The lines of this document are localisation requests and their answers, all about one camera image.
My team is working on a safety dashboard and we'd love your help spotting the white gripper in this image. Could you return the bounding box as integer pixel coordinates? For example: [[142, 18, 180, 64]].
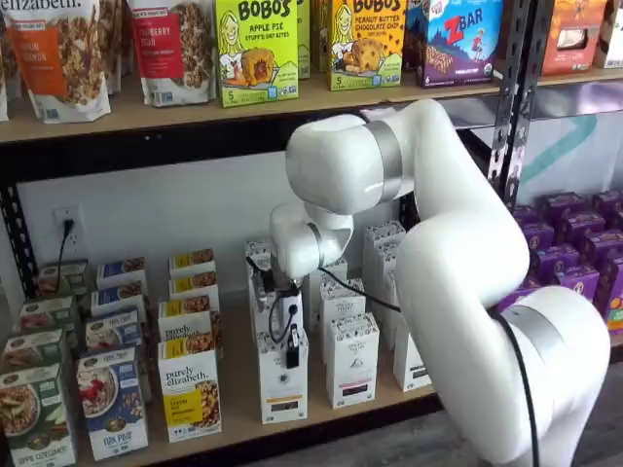
[[277, 289, 304, 370]]

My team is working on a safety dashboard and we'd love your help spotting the white box pink strip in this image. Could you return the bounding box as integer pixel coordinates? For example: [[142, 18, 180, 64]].
[[318, 277, 367, 325], [325, 312, 381, 410], [304, 262, 349, 312]]

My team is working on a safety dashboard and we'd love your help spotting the wooden shelf board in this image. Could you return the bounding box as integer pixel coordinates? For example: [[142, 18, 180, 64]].
[[534, 65, 623, 89], [72, 271, 439, 467], [0, 67, 502, 145]]

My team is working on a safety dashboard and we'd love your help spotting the white yellow Purely Elizabeth box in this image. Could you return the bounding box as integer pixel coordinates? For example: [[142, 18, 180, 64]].
[[157, 337, 224, 445], [158, 295, 218, 344], [168, 270, 221, 303], [168, 248, 217, 276]]

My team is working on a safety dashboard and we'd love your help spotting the white box black strip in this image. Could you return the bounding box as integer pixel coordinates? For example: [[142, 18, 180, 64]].
[[383, 266, 401, 312], [363, 220, 408, 249], [373, 240, 405, 273], [392, 315, 434, 393]]

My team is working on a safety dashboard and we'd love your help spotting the blue oatmeal box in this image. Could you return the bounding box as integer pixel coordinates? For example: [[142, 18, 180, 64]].
[[95, 256, 148, 291], [76, 346, 150, 462], [91, 280, 147, 312], [85, 306, 146, 354]]

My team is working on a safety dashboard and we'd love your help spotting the green oatmeal box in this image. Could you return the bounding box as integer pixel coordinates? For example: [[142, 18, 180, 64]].
[[2, 329, 65, 375], [0, 363, 78, 467], [36, 259, 90, 299], [18, 295, 78, 336]]

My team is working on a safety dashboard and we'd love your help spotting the black metal shelf rack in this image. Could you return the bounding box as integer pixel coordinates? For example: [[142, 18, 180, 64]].
[[515, 0, 623, 349], [0, 0, 520, 467]]

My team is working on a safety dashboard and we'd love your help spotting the green Bobo's apple pie box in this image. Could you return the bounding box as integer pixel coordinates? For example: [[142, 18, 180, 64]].
[[215, 0, 300, 108], [296, 0, 312, 82]]

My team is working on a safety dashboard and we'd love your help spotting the yellow Bobo's peanut butter box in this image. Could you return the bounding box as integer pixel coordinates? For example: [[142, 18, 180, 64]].
[[314, 0, 335, 75], [330, 0, 406, 92]]

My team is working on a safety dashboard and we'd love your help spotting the purple ZBar box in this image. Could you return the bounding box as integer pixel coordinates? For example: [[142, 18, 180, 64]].
[[403, 0, 424, 74], [417, 0, 502, 90]]

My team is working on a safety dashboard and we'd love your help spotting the orange snack box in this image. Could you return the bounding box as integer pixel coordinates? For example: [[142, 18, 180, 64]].
[[541, 0, 609, 78]]

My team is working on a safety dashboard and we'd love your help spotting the white snack box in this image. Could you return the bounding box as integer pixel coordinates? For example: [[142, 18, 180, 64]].
[[594, 0, 623, 70]]

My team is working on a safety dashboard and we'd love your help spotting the red label granola bag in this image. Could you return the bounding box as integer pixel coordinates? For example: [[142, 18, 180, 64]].
[[127, 0, 219, 108]]

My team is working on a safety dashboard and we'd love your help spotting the white granola bag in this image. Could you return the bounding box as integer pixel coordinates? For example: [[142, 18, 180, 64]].
[[96, 0, 133, 97]]

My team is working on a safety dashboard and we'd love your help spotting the orange label granola bag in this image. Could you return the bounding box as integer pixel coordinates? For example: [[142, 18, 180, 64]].
[[4, 0, 113, 124]]

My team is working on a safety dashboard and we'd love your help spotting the white wall outlet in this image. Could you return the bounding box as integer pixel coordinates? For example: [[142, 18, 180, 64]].
[[52, 206, 85, 258]]

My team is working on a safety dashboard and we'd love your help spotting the black plug with cord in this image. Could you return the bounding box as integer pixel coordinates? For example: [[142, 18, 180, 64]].
[[56, 219, 77, 296]]

